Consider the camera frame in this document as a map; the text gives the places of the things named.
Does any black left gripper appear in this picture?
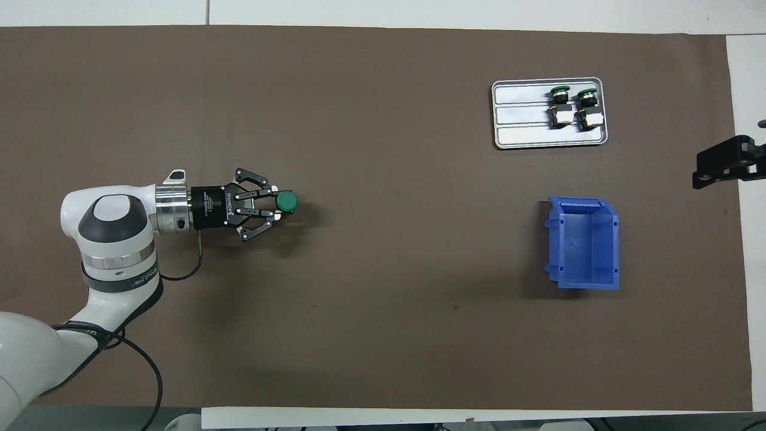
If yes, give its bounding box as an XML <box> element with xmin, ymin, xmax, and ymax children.
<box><xmin>190</xmin><ymin>168</ymin><xmax>283</xmax><ymax>243</ymax></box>

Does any green push button switch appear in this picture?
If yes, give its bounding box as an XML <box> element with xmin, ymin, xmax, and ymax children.
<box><xmin>272</xmin><ymin>189</ymin><xmax>299</xmax><ymax>216</ymax></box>
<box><xmin>574</xmin><ymin>88</ymin><xmax>604</xmax><ymax>132</ymax></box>
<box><xmin>548</xmin><ymin>86</ymin><xmax>575</xmax><ymax>129</ymax></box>

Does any blue plastic bin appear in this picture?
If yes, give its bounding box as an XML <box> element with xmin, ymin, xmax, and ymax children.
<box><xmin>543</xmin><ymin>196</ymin><xmax>621</xmax><ymax>291</ymax></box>

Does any brown paper mat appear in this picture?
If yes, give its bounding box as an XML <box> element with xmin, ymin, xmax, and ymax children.
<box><xmin>0</xmin><ymin>25</ymin><xmax>753</xmax><ymax>412</ymax></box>

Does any silver metal tray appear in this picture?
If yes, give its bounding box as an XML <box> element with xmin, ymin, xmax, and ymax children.
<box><xmin>491</xmin><ymin>77</ymin><xmax>609</xmax><ymax>150</ymax></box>

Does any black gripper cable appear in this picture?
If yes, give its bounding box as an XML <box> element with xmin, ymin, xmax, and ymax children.
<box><xmin>51</xmin><ymin>232</ymin><xmax>204</xmax><ymax>431</ymax></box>

